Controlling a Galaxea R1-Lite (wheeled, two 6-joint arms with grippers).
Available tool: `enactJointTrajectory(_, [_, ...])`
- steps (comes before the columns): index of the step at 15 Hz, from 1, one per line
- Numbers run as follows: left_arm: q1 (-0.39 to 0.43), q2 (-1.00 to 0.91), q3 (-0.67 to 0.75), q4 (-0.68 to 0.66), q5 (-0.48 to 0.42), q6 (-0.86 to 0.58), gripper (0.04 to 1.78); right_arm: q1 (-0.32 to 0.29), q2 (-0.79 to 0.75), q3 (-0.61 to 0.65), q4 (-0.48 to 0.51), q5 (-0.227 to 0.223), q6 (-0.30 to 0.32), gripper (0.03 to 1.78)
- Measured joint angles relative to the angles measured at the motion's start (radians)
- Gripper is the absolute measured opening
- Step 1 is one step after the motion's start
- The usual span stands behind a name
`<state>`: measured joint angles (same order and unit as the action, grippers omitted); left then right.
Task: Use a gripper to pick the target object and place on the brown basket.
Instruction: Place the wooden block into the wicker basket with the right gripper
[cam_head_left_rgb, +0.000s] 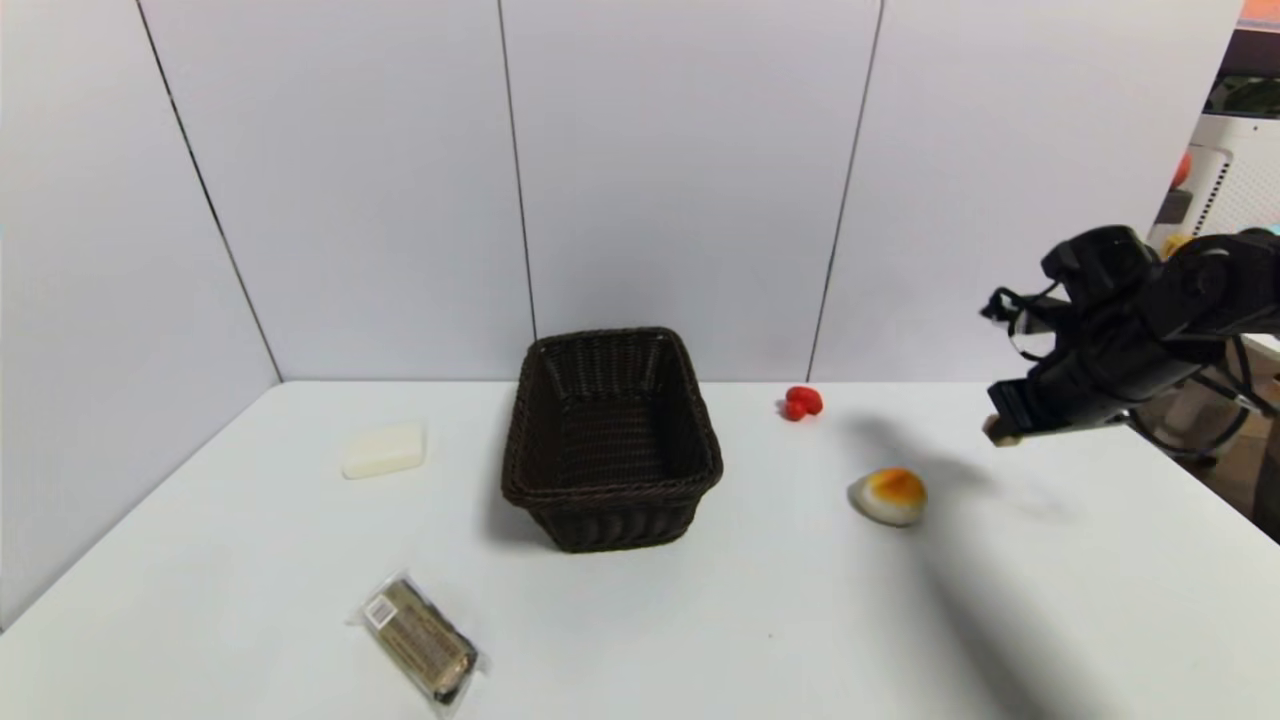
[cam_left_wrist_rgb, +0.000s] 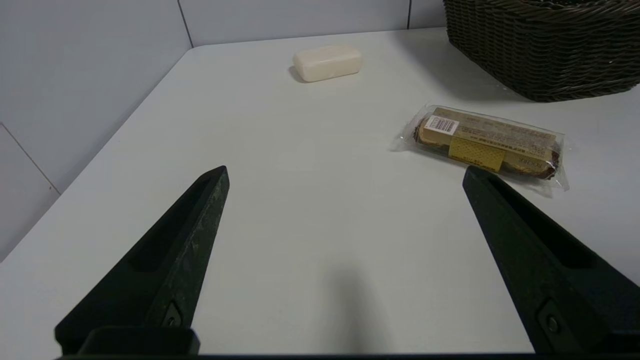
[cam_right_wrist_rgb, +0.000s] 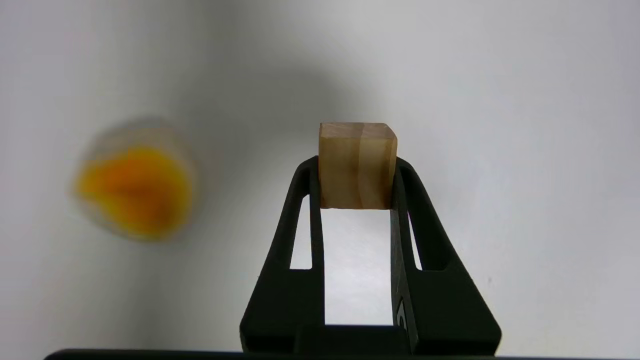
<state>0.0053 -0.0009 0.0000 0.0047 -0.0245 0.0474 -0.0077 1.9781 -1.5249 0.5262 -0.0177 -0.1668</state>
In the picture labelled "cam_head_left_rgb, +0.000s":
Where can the small wooden cube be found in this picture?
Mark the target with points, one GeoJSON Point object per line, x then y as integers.
{"type": "Point", "coordinates": [1001, 436]}

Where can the white soap block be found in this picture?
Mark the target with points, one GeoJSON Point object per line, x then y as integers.
{"type": "Point", "coordinates": [384, 450]}

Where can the red toy strawberry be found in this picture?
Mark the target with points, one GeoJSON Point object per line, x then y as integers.
{"type": "Point", "coordinates": [803, 402]}

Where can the white bun with orange top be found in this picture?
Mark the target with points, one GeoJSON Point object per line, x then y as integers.
{"type": "Point", "coordinates": [890, 497]}

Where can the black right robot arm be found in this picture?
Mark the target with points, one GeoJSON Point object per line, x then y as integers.
{"type": "Point", "coordinates": [1225, 285]}

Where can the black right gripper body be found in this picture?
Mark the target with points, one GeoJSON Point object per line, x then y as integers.
{"type": "Point", "coordinates": [1012, 408]}

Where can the orange ball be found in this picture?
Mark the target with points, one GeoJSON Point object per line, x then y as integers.
{"type": "Point", "coordinates": [1181, 170]}

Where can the yellow small object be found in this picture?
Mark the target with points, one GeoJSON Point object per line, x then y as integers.
{"type": "Point", "coordinates": [1176, 243]}

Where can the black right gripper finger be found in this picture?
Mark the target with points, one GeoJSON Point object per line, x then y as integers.
{"type": "Point", "coordinates": [1075, 427]}
{"type": "Point", "coordinates": [1003, 429]}

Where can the white pegboard panel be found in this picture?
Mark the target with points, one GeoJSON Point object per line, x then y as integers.
{"type": "Point", "coordinates": [1235, 185]}

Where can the white side desk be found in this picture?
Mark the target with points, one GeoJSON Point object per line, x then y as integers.
{"type": "Point", "coordinates": [1268, 345]}

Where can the wrapped brown snack bar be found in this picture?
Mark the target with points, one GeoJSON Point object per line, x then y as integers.
{"type": "Point", "coordinates": [420, 638]}

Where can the dark brown wicker basket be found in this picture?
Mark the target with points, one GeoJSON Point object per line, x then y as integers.
{"type": "Point", "coordinates": [610, 498]}

